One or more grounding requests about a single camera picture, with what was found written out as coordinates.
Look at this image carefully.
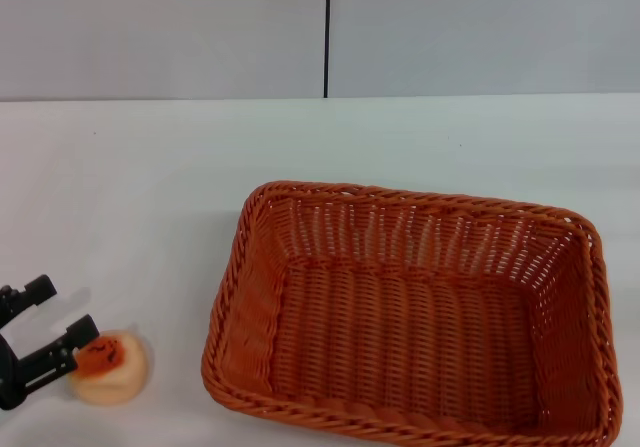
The orange woven plastic basket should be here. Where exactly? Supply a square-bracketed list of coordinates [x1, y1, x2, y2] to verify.
[200, 180, 625, 447]

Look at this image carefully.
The round cream bun orange top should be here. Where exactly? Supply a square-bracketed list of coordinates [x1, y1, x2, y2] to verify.
[67, 329, 150, 407]

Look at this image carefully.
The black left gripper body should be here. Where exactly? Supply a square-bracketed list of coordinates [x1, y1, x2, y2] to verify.
[0, 334, 29, 412]

